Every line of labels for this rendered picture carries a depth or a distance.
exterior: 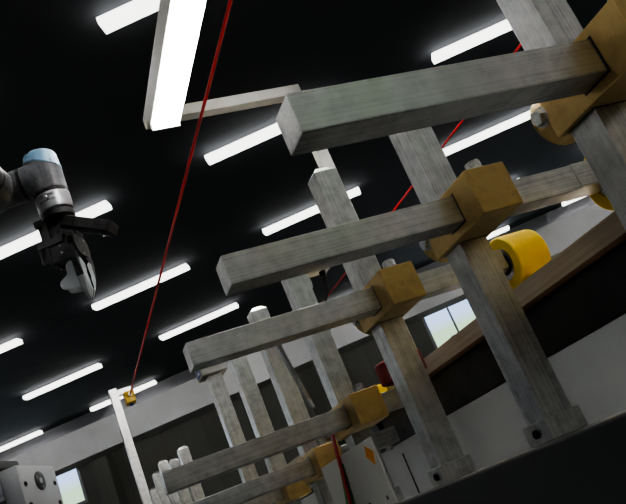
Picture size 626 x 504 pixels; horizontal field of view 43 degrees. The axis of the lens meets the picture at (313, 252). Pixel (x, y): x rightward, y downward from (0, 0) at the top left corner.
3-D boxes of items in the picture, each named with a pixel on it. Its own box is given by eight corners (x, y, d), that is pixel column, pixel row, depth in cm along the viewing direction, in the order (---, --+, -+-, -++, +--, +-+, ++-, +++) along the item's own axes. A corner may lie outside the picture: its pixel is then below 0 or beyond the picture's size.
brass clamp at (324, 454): (320, 476, 139) (309, 449, 141) (300, 489, 151) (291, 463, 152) (351, 464, 142) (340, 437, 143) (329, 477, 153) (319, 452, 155)
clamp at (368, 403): (361, 425, 119) (348, 394, 120) (335, 444, 130) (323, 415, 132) (393, 413, 121) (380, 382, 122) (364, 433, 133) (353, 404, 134)
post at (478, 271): (581, 493, 76) (382, 85, 91) (562, 498, 79) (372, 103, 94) (609, 480, 78) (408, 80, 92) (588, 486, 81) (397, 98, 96)
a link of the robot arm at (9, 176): (-42, 173, 169) (7, 155, 170) (-19, 193, 180) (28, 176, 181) (-34, 205, 167) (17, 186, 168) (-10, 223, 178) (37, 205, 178)
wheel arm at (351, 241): (232, 284, 71) (218, 248, 72) (225, 299, 74) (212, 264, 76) (641, 171, 91) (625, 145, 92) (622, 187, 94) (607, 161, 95)
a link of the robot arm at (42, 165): (26, 169, 181) (61, 156, 182) (39, 211, 178) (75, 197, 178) (12, 154, 174) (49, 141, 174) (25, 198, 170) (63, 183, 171)
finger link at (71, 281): (71, 308, 167) (59, 269, 170) (96, 297, 166) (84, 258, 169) (64, 305, 164) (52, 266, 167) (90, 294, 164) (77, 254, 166)
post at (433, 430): (454, 493, 99) (311, 167, 114) (442, 497, 102) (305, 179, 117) (477, 483, 101) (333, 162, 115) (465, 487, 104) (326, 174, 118)
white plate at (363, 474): (395, 503, 114) (367, 437, 117) (341, 525, 137) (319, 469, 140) (398, 502, 114) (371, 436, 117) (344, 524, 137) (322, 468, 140)
